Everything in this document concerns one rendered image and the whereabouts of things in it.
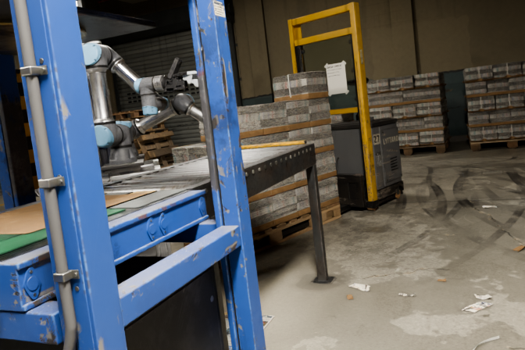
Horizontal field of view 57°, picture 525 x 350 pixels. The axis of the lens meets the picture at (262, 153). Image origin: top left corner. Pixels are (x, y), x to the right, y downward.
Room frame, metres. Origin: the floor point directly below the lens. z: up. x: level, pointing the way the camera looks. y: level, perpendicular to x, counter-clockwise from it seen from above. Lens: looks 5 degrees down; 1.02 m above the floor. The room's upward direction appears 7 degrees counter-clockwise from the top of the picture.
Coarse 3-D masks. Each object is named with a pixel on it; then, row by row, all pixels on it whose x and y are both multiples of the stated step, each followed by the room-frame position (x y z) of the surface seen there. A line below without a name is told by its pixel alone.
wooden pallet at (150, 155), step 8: (144, 136) 9.38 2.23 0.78; (152, 136) 9.65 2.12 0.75; (160, 136) 9.91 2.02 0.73; (168, 136) 10.30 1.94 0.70; (144, 144) 9.44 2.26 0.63; (152, 144) 9.75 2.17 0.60; (160, 144) 10.01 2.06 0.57; (168, 144) 10.29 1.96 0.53; (144, 152) 9.32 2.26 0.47; (152, 152) 9.40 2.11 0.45; (160, 152) 9.64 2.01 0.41; (168, 152) 9.90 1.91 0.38; (160, 160) 9.75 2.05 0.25; (168, 160) 10.01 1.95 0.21
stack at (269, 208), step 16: (304, 128) 3.96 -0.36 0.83; (256, 144) 3.54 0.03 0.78; (304, 144) 3.94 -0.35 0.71; (176, 160) 3.41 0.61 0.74; (304, 176) 3.90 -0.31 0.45; (288, 192) 3.75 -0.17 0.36; (304, 192) 3.89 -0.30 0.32; (256, 208) 3.47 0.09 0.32; (272, 208) 3.61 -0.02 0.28; (288, 208) 3.74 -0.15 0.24; (304, 208) 3.87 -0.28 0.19; (256, 224) 3.46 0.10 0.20; (288, 224) 3.71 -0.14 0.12; (256, 240) 3.64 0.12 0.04; (272, 240) 3.56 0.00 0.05
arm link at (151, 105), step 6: (144, 96) 2.48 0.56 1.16; (150, 96) 2.49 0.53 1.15; (144, 102) 2.48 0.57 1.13; (150, 102) 2.48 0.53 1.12; (156, 102) 2.52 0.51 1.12; (144, 108) 2.49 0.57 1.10; (150, 108) 2.48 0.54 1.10; (156, 108) 2.51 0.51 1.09; (144, 114) 2.50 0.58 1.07; (150, 114) 2.49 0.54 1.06; (156, 114) 2.52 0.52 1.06
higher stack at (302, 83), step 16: (288, 80) 4.15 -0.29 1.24; (304, 80) 4.05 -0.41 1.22; (320, 80) 4.17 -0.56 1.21; (320, 112) 4.14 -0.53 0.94; (320, 128) 4.11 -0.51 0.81; (320, 144) 4.09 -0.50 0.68; (320, 160) 4.07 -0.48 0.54; (320, 192) 4.04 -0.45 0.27; (336, 192) 4.20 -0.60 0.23; (336, 208) 4.19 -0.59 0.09
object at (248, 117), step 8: (240, 112) 3.45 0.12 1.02; (248, 112) 3.52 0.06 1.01; (256, 112) 3.58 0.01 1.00; (240, 120) 3.46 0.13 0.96; (248, 120) 3.52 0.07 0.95; (256, 120) 3.58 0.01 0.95; (240, 128) 3.45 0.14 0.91; (248, 128) 3.51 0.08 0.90; (256, 128) 3.57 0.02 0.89; (256, 136) 3.58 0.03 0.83
